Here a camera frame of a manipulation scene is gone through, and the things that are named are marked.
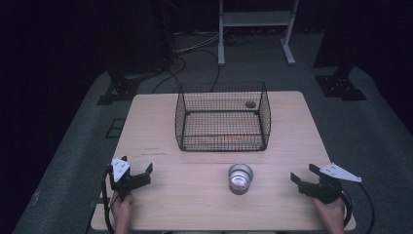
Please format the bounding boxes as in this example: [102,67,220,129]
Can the white metal stand frame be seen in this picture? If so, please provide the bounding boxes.
[217,0,300,67]

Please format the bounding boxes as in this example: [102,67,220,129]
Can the black wire mesh basket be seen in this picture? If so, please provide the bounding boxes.
[174,81,272,152]

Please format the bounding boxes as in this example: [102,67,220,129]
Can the black floor cable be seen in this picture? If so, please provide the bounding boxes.
[151,48,222,95]

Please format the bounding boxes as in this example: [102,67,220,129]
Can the black stand base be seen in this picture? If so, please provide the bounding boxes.
[96,70,142,106]
[315,65,368,102]

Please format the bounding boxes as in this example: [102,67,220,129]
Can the silver metal cup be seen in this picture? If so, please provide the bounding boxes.
[228,163,254,195]

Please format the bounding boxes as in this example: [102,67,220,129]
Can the person's left hand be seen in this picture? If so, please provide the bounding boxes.
[111,191,134,226]

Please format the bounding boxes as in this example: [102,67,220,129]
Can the person's right hand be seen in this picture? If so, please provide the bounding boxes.
[313,197,346,228]

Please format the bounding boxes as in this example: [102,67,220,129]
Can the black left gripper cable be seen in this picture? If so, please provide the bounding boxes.
[100,165,115,234]

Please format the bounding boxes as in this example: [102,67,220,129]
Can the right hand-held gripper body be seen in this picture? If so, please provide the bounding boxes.
[298,163,362,205]

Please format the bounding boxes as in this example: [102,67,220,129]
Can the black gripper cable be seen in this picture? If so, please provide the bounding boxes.
[340,181,376,234]
[100,165,115,234]

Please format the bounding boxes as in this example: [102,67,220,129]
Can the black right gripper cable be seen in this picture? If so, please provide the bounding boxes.
[340,181,376,234]

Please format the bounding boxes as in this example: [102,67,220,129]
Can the white floor cable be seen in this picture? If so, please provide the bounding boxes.
[174,30,222,55]

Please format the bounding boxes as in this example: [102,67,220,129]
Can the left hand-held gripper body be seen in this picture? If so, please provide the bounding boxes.
[108,158,152,200]

